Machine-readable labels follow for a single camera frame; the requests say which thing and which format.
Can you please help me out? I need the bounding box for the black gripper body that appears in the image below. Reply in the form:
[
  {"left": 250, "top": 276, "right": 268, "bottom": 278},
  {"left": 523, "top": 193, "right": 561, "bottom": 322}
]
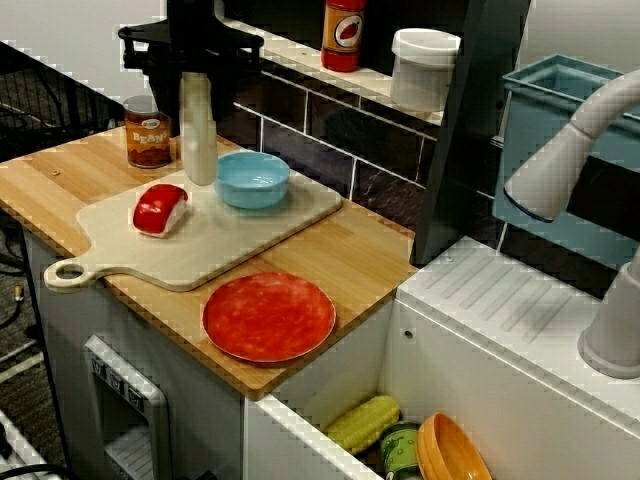
[{"left": 117, "top": 20, "right": 265, "bottom": 74}]

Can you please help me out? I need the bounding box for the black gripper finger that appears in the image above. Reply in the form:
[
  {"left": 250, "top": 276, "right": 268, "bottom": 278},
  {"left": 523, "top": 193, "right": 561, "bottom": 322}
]
[
  {"left": 147, "top": 67, "right": 182, "bottom": 139},
  {"left": 207, "top": 62, "right": 236, "bottom": 124}
]

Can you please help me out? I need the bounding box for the white detergent bottle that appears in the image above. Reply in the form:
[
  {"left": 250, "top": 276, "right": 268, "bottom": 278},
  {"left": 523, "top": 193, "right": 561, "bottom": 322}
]
[{"left": 178, "top": 71, "right": 220, "bottom": 187}]

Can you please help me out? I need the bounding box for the red and white sushi toy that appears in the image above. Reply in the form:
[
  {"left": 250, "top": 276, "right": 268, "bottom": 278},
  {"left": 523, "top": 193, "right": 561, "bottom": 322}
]
[{"left": 132, "top": 183, "right": 190, "bottom": 238}]

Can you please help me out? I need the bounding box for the brown beans can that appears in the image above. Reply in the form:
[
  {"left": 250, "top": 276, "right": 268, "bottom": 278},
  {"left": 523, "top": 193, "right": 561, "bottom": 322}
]
[{"left": 122, "top": 95, "right": 174, "bottom": 170}]

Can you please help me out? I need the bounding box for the white ledge shelf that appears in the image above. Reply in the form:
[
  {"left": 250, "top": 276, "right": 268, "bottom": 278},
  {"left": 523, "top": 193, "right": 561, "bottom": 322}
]
[{"left": 219, "top": 14, "right": 446, "bottom": 126}]

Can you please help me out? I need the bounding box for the light blue bowl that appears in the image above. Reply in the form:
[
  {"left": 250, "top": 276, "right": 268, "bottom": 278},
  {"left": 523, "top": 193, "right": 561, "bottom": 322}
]
[{"left": 213, "top": 151, "right": 292, "bottom": 211}]

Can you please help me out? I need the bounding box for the red sauce bottle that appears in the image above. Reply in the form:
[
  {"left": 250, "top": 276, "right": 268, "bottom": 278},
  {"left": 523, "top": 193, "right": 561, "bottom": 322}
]
[{"left": 320, "top": 0, "right": 367, "bottom": 73}]

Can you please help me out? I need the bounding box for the pale wooden cutting board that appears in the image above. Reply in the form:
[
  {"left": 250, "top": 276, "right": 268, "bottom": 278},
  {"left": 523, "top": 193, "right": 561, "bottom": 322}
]
[{"left": 43, "top": 158, "right": 344, "bottom": 294}]

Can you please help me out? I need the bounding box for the white lidded container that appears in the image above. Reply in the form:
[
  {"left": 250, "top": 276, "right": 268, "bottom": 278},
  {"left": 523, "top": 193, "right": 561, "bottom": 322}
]
[{"left": 389, "top": 27, "right": 462, "bottom": 113}]

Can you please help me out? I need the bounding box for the red plate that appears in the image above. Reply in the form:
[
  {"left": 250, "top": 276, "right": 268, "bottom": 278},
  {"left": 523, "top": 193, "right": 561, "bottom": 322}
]
[{"left": 202, "top": 272, "right": 337, "bottom": 363}]

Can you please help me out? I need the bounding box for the dark grey pillar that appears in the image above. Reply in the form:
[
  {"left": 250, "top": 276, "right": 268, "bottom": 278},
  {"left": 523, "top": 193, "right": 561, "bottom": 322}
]
[{"left": 414, "top": 0, "right": 532, "bottom": 266}]

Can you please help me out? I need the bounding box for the teal plastic bin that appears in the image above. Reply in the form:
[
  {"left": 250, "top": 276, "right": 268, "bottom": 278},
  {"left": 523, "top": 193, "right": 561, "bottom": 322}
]
[{"left": 492, "top": 53, "right": 640, "bottom": 271}]

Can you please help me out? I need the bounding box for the grey toy faucet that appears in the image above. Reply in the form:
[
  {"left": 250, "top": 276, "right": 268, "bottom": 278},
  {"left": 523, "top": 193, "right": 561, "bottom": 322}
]
[{"left": 502, "top": 68, "right": 640, "bottom": 380}]

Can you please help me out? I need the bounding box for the white toy sink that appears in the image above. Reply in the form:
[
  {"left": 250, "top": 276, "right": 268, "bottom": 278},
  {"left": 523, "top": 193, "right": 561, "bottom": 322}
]
[{"left": 242, "top": 237, "right": 640, "bottom": 480}]

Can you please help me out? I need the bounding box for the yellow corn cob toy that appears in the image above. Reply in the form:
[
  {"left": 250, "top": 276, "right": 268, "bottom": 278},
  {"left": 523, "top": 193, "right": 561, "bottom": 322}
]
[{"left": 324, "top": 395, "right": 402, "bottom": 456}]

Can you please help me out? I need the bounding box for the green toy can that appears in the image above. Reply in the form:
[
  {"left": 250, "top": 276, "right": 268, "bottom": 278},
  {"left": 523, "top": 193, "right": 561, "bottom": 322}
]
[{"left": 378, "top": 420, "right": 422, "bottom": 476}]

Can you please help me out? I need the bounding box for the orange bowl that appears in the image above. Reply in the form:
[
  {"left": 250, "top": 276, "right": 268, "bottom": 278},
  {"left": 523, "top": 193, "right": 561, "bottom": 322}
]
[{"left": 414, "top": 411, "right": 494, "bottom": 480}]

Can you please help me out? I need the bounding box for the black wire mesh panel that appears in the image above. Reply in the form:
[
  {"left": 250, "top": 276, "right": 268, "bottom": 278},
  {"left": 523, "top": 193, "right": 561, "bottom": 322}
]
[{"left": 0, "top": 49, "right": 126, "bottom": 151}]

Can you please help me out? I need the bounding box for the aluminium frame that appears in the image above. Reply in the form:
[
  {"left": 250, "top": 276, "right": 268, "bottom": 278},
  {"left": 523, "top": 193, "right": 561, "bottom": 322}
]
[{"left": 0, "top": 409, "right": 49, "bottom": 480}]

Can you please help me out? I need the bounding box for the black cable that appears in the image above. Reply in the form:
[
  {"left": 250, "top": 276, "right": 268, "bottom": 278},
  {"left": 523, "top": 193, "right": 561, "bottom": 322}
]
[{"left": 0, "top": 463, "right": 69, "bottom": 480}]

